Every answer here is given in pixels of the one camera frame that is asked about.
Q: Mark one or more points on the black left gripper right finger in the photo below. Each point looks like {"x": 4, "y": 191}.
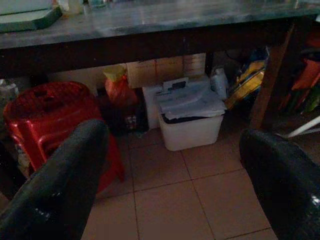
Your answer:
{"x": 282, "y": 180}

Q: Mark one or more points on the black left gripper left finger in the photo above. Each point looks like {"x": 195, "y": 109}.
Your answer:
{"x": 62, "y": 180}

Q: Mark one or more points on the white folding table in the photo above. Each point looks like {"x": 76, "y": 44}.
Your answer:
{"x": 303, "y": 128}

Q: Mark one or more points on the red plastic stool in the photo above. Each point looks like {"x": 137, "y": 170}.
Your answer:
{"x": 47, "y": 117}

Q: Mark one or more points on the orange folded chair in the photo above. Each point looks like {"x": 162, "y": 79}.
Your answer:
{"x": 305, "y": 80}

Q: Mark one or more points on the yellow and blue bag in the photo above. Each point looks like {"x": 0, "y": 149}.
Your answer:
{"x": 248, "y": 77}

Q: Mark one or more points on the orange plastic bag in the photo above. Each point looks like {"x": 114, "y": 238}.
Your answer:
{"x": 120, "y": 87}

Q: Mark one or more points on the white plastic storage bin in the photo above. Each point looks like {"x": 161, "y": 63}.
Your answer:
{"x": 190, "y": 117}

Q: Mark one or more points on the white plastic bottle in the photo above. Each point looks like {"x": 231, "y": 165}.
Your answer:
{"x": 219, "y": 82}

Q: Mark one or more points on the brown cardboard box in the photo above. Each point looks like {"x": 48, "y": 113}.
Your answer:
{"x": 155, "y": 70}

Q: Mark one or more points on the green-rimmed white tray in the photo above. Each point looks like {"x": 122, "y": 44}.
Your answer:
{"x": 27, "y": 18}

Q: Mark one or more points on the dark wooden table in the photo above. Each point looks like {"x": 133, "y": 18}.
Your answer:
{"x": 150, "y": 32}

